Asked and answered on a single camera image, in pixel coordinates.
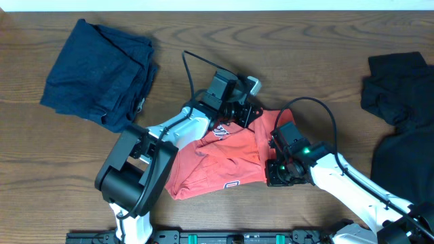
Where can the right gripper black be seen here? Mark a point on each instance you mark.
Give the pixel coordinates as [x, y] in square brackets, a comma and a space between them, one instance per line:
[273, 179]

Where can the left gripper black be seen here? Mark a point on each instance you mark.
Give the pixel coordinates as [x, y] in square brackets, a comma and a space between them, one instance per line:
[249, 116]

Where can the orange red t-shirt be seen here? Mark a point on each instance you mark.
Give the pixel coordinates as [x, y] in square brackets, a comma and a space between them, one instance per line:
[227, 156]

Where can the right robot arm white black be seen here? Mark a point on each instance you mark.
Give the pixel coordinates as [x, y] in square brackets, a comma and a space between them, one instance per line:
[387, 218]

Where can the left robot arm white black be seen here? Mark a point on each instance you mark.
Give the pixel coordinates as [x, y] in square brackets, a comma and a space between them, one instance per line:
[136, 170]

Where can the black clothes pile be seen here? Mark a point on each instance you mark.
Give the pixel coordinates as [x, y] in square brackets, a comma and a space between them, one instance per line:
[399, 90]

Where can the folded navy blue shirt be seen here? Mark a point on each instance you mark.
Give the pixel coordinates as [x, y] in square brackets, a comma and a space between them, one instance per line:
[102, 75]

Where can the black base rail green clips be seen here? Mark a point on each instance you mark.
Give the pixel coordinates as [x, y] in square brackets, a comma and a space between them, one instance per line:
[179, 237]

